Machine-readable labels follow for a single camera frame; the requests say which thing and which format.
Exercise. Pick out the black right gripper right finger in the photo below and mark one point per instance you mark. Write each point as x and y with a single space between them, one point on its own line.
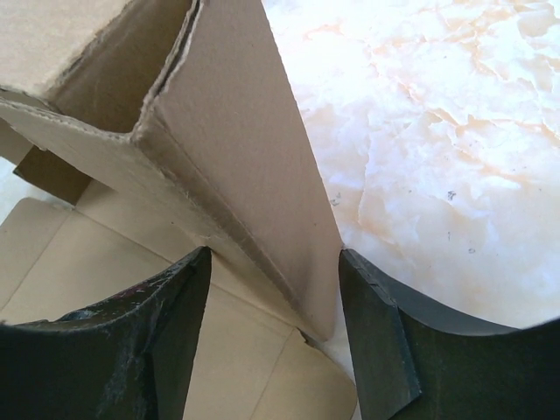
415 358

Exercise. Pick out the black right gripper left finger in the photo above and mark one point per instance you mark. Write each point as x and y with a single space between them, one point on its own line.
129 356

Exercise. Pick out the brown cardboard box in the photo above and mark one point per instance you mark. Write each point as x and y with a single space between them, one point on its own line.
186 106

